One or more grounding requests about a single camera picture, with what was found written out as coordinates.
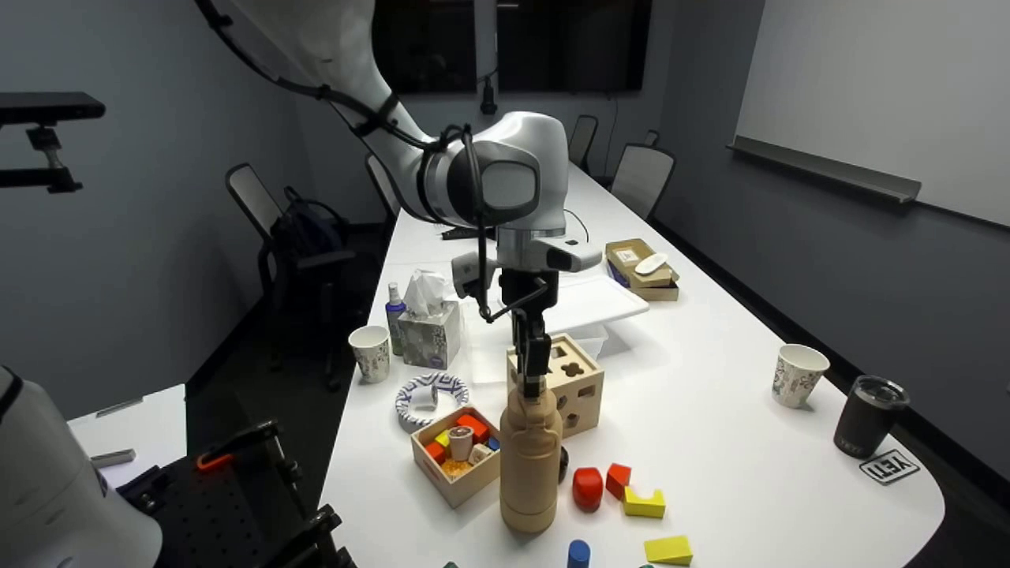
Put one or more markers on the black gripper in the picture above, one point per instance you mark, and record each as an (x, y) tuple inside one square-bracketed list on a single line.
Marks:
[(529, 288)]

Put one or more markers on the beige insulated bottle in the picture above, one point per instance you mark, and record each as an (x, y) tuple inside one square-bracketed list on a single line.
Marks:
[(529, 461)]

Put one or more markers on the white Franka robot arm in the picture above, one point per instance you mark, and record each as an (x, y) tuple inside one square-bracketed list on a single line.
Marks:
[(316, 42)]

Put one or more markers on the blue-cap sanitizer bottle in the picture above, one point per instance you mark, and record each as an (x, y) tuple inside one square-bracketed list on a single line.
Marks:
[(395, 303)]

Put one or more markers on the wooden shape sorter cube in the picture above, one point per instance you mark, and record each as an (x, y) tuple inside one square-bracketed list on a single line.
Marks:
[(582, 384)]

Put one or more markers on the white plastic lid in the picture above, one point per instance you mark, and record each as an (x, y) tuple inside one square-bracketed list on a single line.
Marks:
[(604, 303)]

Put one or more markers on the orange block in tray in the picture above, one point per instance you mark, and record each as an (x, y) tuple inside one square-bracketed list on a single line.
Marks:
[(471, 425)]

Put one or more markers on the black wooden block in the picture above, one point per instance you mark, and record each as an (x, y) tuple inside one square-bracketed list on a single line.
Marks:
[(564, 461)]

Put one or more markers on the grey marbled tissue box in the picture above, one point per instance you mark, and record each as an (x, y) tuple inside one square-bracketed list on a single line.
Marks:
[(428, 339)]

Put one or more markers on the blue patterned paper plate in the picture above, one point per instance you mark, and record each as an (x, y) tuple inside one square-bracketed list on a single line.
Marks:
[(433, 406)]

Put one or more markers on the wooden cylinder block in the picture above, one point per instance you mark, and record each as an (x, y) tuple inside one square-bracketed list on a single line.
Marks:
[(461, 442)]

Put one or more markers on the small yellow block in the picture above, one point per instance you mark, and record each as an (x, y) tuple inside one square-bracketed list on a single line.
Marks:
[(444, 436)]

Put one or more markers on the white tissue sheet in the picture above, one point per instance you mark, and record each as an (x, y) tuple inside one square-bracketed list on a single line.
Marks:
[(425, 291)]

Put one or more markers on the red cylinder block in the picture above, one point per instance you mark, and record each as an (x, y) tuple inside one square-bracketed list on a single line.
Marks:
[(587, 490)]

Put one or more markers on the wooden block tray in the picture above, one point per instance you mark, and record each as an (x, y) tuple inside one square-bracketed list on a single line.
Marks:
[(459, 477)]

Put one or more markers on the orange-red wooden block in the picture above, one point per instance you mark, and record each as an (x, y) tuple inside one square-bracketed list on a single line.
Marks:
[(616, 477)]

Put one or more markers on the patterned paper cup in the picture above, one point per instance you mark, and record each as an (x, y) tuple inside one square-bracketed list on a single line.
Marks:
[(798, 373), (371, 353)]

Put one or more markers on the yellow arch block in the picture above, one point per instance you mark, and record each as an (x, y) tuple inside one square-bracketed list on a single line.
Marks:
[(646, 505)]

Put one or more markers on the blue wooden block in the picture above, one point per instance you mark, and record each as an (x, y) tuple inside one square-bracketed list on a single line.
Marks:
[(580, 555)]

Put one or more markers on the yellow rectangular block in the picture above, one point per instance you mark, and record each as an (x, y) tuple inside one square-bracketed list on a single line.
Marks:
[(667, 552)]

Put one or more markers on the black backpack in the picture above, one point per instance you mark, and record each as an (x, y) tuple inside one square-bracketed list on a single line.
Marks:
[(310, 262)]

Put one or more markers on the black travel tumbler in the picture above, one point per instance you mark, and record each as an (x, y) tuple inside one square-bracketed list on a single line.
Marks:
[(869, 416)]

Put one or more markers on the grey whiteboard tray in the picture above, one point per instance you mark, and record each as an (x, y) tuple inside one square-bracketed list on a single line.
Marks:
[(821, 170)]

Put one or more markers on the black white tag sticker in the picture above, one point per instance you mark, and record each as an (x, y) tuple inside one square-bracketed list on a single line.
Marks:
[(887, 466)]

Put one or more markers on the grey wrist camera bar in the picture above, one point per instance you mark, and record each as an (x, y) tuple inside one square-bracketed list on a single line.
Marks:
[(574, 257)]

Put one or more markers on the white wall whiteboard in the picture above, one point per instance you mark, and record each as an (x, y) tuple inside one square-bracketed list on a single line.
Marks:
[(894, 97)]

